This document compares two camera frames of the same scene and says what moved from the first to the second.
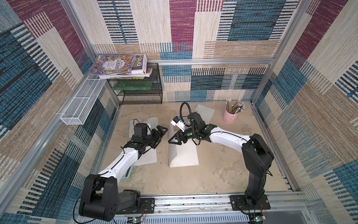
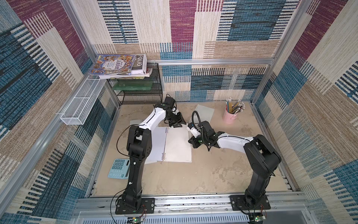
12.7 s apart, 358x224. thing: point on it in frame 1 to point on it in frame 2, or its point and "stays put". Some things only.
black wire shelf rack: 146,90 stays put
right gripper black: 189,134 to 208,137
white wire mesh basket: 79,108 stays put
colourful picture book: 112,64 stays put
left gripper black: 157,136 to 180,121
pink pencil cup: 230,118 stays put
